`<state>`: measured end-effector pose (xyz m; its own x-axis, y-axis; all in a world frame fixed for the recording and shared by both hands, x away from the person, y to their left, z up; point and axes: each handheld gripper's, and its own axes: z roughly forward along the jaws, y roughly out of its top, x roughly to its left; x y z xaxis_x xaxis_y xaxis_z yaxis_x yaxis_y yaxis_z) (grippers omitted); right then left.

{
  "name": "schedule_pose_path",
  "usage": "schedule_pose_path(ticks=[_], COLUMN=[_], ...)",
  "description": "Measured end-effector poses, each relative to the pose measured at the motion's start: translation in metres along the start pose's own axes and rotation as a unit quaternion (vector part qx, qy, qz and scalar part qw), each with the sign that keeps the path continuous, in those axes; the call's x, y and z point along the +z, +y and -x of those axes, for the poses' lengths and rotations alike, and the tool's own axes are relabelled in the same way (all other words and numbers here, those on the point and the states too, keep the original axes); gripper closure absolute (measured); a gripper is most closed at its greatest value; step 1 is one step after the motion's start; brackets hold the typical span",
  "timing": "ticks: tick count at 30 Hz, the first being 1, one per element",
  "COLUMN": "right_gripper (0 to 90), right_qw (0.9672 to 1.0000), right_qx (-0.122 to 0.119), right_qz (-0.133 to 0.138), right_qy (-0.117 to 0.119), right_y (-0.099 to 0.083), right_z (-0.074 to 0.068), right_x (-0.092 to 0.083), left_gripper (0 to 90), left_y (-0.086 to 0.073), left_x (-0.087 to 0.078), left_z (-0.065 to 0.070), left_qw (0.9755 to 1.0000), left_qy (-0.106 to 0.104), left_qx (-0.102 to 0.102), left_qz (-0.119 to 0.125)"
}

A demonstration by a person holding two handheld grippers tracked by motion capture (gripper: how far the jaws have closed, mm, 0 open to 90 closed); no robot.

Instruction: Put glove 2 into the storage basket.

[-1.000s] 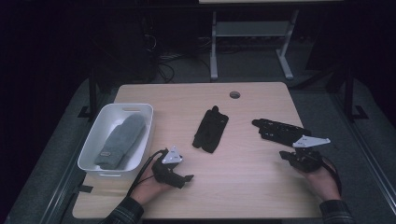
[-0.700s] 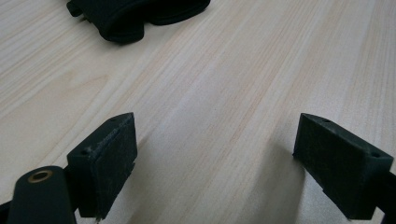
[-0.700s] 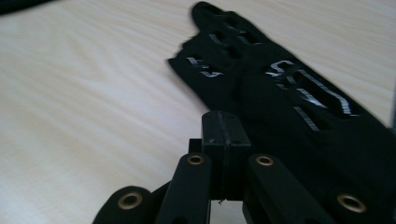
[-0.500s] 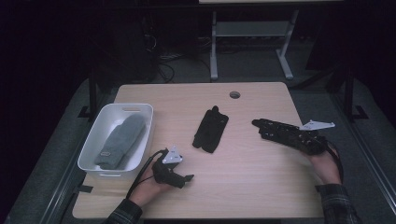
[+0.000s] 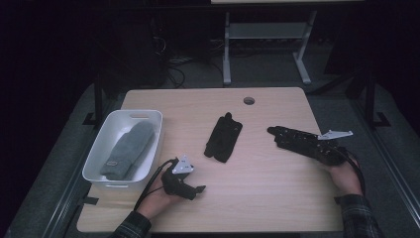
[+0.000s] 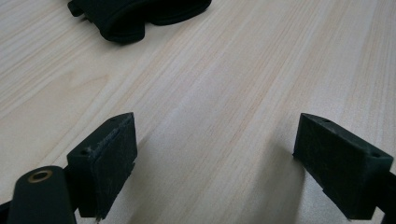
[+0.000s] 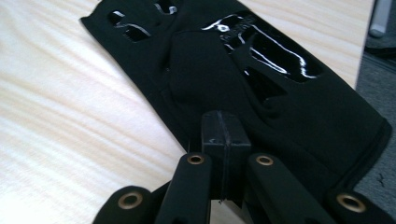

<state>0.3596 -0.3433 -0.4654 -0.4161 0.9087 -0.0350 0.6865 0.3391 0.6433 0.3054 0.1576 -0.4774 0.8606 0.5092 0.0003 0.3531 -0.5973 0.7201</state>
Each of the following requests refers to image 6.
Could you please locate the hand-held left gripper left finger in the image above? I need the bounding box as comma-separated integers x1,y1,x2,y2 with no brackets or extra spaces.
66,112,138,220

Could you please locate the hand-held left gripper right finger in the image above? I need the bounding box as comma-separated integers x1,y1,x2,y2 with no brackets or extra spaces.
292,112,395,221

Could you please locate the black glove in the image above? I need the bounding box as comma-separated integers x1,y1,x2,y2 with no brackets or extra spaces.
67,0,213,45

